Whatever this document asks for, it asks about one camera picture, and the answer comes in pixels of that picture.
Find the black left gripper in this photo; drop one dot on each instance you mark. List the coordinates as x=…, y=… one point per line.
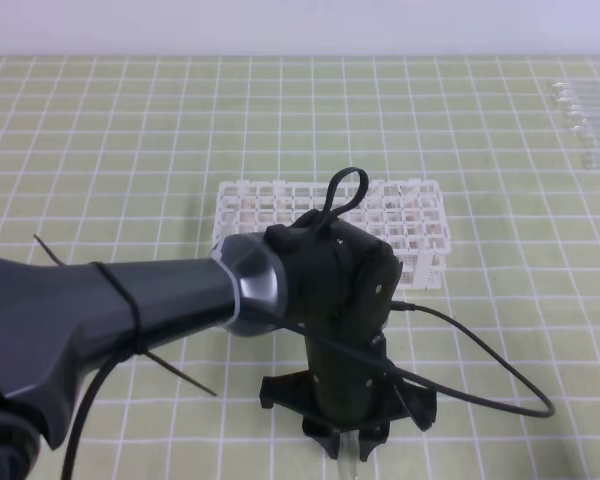
x=347, y=385

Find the clear glass test tube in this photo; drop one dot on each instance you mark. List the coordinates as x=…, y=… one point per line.
x=349, y=455

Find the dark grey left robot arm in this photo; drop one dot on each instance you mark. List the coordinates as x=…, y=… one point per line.
x=60, y=324

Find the white test tube rack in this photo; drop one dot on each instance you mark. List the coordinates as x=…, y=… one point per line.
x=409, y=215

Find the green checkered tablecloth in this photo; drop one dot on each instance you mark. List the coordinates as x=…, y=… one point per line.
x=121, y=158

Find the clear test tube top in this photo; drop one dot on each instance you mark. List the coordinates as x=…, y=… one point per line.
x=577, y=88

